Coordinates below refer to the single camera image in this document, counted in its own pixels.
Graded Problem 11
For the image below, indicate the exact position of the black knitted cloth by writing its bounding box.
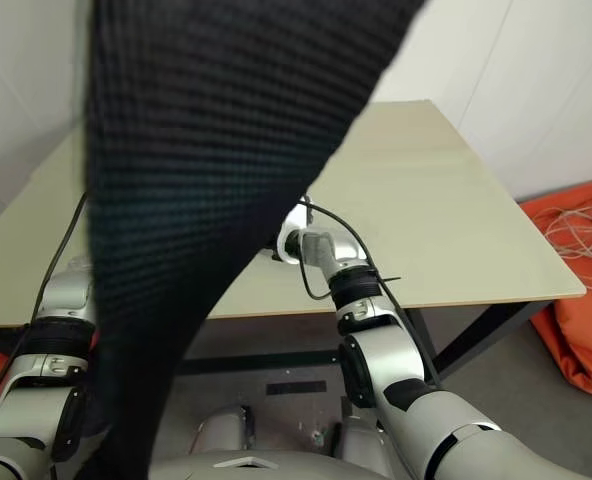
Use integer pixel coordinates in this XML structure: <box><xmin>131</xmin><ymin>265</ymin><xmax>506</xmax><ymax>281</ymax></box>
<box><xmin>78</xmin><ymin>0</ymin><xmax>427</xmax><ymax>480</ymax></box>

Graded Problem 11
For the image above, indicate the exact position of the black floor tape strip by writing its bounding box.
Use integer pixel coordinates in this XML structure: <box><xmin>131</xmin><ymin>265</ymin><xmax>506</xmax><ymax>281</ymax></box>
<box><xmin>265</xmin><ymin>380</ymin><xmax>328</xmax><ymax>396</ymax></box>

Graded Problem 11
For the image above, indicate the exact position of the silver left robot leg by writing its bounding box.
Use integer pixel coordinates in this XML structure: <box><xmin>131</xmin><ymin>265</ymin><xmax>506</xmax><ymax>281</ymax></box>
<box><xmin>194</xmin><ymin>404</ymin><xmax>255</xmax><ymax>456</ymax></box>

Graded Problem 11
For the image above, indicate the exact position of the silver robot leg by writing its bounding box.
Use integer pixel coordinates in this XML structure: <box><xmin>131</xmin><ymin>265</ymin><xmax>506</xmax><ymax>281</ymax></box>
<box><xmin>194</xmin><ymin>404</ymin><xmax>255</xmax><ymax>456</ymax></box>
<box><xmin>335</xmin><ymin>394</ymin><xmax>392</xmax><ymax>476</ymax></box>

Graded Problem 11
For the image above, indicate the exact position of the silver right robot leg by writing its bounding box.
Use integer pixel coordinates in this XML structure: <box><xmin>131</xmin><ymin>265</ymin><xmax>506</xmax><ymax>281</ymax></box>
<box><xmin>335</xmin><ymin>394</ymin><xmax>392</xmax><ymax>476</ymax></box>

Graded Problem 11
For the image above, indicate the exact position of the silver robot torso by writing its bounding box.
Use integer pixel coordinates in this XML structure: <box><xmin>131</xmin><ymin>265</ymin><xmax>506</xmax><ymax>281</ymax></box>
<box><xmin>148</xmin><ymin>449</ymin><xmax>392</xmax><ymax>480</ymax></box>

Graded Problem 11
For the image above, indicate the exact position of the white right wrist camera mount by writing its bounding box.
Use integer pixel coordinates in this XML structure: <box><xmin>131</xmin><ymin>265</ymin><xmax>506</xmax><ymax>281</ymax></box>
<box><xmin>275</xmin><ymin>203</ymin><xmax>313</xmax><ymax>266</ymax></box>

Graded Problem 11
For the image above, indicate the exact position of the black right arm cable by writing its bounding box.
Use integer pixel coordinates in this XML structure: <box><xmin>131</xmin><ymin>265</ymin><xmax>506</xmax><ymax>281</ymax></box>
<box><xmin>298</xmin><ymin>197</ymin><xmax>440</xmax><ymax>389</ymax></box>

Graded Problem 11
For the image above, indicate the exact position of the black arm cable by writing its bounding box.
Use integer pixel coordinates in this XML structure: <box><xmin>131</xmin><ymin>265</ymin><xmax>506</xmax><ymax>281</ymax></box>
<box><xmin>298</xmin><ymin>197</ymin><xmax>440</xmax><ymax>389</ymax></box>
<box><xmin>0</xmin><ymin>191</ymin><xmax>90</xmax><ymax>416</ymax></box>

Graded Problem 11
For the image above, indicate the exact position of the black cable tie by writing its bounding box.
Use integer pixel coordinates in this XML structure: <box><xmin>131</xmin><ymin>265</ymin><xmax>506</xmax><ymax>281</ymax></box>
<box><xmin>368</xmin><ymin>269</ymin><xmax>402</xmax><ymax>286</ymax></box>

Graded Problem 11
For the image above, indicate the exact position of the black metal table frame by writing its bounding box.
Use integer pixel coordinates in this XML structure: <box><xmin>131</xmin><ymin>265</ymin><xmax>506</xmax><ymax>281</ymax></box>
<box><xmin>0</xmin><ymin>299</ymin><xmax>552</xmax><ymax>386</ymax></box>

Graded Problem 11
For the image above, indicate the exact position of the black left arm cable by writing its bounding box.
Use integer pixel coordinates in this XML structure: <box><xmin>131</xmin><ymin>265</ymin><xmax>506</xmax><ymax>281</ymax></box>
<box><xmin>0</xmin><ymin>191</ymin><xmax>90</xmax><ymax>416</ymax></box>

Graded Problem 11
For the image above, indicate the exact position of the tangled white cable bundle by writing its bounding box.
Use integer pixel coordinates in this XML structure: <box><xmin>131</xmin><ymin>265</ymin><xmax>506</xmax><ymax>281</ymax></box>
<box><xmin>533</xmin><ymin>192</ymin><xmax>592</xmax><ymax>294</ymax></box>

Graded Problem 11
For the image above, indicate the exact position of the orange beanbag with white cables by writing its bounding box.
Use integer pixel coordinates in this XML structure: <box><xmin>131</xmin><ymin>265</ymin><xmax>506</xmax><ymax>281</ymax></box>
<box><xmin>518</xmin><ymin>177</ymin><xmax>592</xmax><ymax>401</ymax></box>

